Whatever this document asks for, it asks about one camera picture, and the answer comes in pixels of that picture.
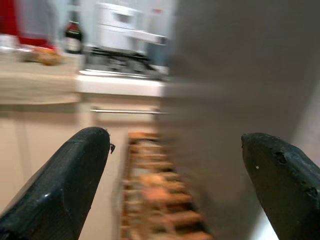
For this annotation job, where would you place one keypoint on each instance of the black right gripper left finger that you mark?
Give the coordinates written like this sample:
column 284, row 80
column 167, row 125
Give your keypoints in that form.
column 57, row 190

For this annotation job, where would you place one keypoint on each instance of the brown food item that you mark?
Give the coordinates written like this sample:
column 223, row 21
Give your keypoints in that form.
column 45, row 57

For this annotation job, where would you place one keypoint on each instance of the wooden slatted crate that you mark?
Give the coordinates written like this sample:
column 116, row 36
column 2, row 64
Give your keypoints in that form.
column 160, row 187

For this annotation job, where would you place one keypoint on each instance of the red kitchen appliance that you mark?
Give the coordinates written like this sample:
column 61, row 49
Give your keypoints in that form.
column 8, row 17

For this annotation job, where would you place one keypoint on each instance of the white kitchen appliance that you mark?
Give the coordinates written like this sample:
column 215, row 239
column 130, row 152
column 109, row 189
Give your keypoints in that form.
column 117, row 27

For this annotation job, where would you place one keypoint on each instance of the dark wine bottle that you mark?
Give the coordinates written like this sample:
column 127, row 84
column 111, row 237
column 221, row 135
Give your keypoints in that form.
column 73, row 37

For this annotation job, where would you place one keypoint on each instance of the gas stove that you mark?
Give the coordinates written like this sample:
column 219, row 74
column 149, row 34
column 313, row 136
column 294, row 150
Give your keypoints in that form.
column 120, row 62

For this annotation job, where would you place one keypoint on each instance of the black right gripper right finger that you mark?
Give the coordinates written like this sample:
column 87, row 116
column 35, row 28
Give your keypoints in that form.
column 287, row 190

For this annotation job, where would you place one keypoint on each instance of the beige kitchen cabinet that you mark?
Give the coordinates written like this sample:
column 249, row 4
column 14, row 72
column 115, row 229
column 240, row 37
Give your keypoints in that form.
column 37, row 87

